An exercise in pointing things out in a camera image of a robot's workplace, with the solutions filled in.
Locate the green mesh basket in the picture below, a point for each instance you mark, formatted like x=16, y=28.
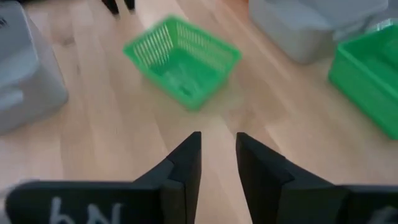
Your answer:
x=186, y=71

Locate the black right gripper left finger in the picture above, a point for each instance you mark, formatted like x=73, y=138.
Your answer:
x=174, y=193

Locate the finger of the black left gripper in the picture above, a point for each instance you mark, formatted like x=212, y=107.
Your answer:
x=130, y=3
x=111, y=5

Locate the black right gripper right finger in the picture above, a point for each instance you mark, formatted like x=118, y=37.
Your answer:
x=273, y=193

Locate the gray plastic bin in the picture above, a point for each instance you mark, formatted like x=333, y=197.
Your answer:
x=28, y=77
x=298, y=28

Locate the green solid plastic bin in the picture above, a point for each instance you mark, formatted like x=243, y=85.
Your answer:
x=370, y=77

